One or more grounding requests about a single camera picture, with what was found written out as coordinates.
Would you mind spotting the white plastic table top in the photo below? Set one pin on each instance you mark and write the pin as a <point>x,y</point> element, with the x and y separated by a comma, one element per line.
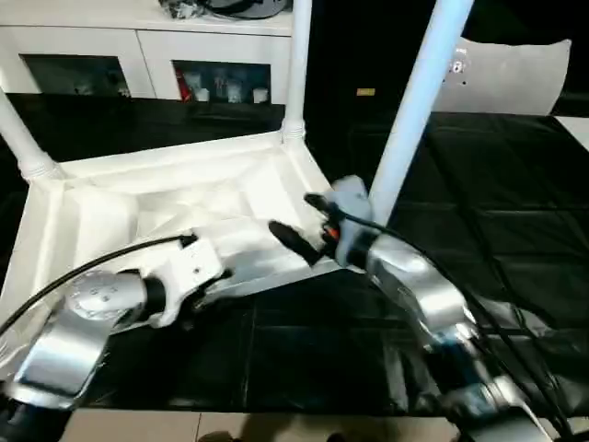
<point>138,193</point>

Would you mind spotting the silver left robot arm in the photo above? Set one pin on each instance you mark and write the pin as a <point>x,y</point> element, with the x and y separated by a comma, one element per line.
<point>74,322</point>

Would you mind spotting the small tan label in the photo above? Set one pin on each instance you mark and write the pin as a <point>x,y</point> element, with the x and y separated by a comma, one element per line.
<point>366,92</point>

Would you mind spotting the black work mat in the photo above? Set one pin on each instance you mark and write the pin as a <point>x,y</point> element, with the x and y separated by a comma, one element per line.
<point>497,212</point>

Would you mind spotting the black sofa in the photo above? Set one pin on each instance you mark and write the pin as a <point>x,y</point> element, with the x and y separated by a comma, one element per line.
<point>350,46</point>

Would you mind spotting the grey cushion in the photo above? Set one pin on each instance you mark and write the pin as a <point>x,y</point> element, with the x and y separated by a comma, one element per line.
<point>515,78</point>

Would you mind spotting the white flat board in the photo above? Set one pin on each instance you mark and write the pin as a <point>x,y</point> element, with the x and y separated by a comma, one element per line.
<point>576,131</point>

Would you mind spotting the white glass-door cabinet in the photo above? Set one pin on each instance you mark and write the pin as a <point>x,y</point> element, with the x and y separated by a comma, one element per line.
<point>110,51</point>

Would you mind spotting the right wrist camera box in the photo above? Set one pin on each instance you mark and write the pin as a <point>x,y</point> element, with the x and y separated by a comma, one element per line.
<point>350,198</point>

